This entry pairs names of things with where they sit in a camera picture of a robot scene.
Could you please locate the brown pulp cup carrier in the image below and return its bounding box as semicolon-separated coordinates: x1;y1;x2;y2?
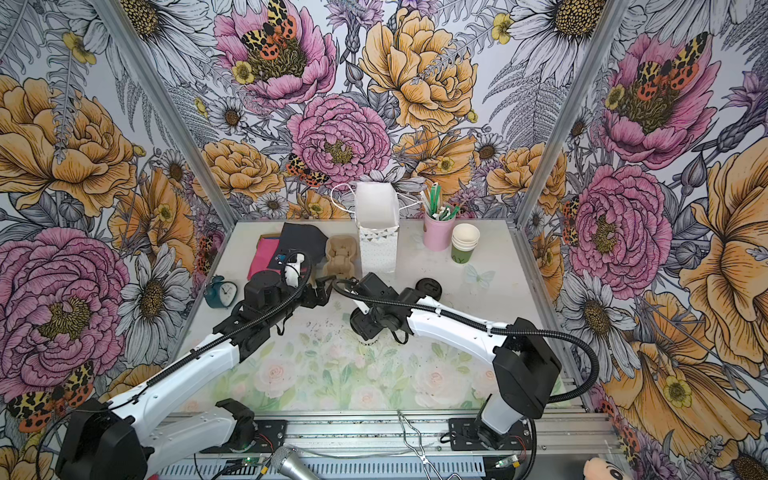
323;235;359;279

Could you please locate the white patterned paper gift bag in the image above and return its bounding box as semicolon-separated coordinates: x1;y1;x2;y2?
330;182;417;274

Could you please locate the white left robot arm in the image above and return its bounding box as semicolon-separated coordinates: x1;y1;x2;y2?
55;252;333;479

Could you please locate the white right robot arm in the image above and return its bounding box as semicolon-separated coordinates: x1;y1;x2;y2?
333;273;600;449

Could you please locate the black paper napkin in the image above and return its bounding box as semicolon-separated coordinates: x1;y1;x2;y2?
268;223;328;270

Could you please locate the teal alarm clock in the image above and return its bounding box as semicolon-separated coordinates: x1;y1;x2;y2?
204;275;238;309

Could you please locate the pink straw holder cup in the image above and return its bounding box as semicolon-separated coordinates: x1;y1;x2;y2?
423;216;456;252

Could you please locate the stack of paper cups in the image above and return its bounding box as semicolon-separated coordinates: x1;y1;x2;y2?
451;223;481;264

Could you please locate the green straws bundle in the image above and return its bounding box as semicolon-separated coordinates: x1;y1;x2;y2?
419;183;461;222

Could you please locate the silver microphone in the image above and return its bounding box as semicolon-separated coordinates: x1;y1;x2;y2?
271;445;319;480

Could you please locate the pink plush toy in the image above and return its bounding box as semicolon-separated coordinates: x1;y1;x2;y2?
583;457;631;480

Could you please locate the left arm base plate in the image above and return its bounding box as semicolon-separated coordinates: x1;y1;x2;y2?
202;419;288;454

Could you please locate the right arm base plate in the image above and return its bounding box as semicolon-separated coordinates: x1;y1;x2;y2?
439;417;532;452

